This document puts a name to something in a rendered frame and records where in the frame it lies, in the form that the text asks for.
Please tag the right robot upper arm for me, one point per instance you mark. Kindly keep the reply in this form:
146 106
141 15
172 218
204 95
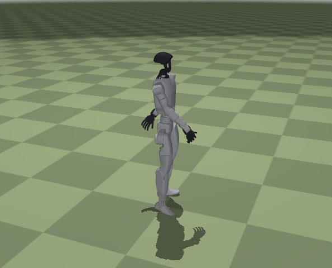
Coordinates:
159 91

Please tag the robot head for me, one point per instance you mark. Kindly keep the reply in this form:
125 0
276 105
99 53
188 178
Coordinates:
163 58

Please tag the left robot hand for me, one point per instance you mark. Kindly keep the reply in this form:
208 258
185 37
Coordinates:
149 120

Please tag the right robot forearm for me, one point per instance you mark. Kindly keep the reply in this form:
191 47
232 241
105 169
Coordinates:
177 119

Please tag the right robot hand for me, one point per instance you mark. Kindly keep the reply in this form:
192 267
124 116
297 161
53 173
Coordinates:
190 135

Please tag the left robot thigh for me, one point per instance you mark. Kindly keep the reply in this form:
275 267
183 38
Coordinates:
175 140

